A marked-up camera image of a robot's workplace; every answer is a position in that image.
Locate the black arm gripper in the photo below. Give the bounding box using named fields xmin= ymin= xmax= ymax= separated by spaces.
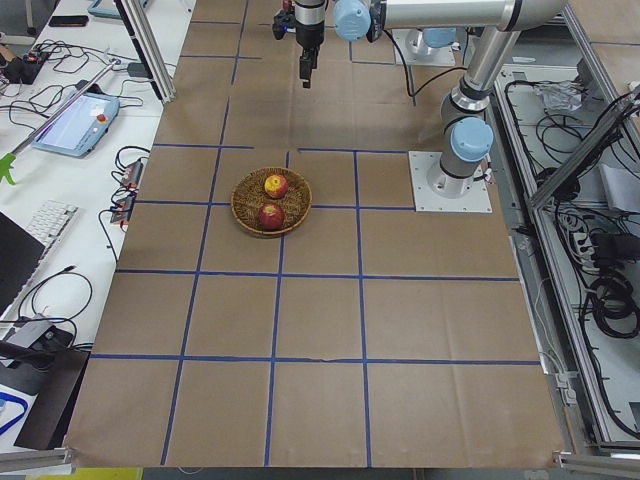
xmin=294 ymin=0 xmax=325 ymax=89

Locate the yellow-red apple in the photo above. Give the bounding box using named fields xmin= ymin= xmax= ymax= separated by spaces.
xmin=264 ymin=174 xmax=289 ymax=199

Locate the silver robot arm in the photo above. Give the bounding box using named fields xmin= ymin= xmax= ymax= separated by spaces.
xmin=333 ymin=0 xmax=566 ymax=199

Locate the round wicker basket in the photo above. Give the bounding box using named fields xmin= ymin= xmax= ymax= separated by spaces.
xmin=231 ymin=167 xmax=312 ymax=237

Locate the dark red basket apple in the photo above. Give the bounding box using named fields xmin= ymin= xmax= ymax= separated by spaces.
xmin=258 ymin=203 xmax=285 ymax=231

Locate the blue teach pendant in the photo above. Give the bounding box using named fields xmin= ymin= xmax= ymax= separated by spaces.
xmin=31 ymin=93 xmax=120 ymax=158

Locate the black smartphone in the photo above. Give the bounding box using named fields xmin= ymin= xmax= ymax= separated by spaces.
xmin=48 ymin=15 xmax=89 ymax=28

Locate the white keyboard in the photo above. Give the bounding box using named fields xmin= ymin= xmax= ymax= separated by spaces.
xmin=26 ymin=200 xmax=79 ymax=250

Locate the black laptop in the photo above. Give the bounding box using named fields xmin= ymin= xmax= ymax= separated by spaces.
xmin=0 ymin=213 xmax=45 ymax=313

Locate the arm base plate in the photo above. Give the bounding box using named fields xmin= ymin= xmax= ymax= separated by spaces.
xmin=392 ymin=27 xmax=457 ymax=67
xmin=408 ymin=151 xmax=493 ymax=214

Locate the aluminium frame post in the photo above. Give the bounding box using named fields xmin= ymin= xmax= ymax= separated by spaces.
xmin=114 ymin=0 xmax=176 ymax=104

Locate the grabber stick green handle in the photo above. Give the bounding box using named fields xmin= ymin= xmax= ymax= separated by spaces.
xmin=1 ymin=59 xmax=121 ymax=185

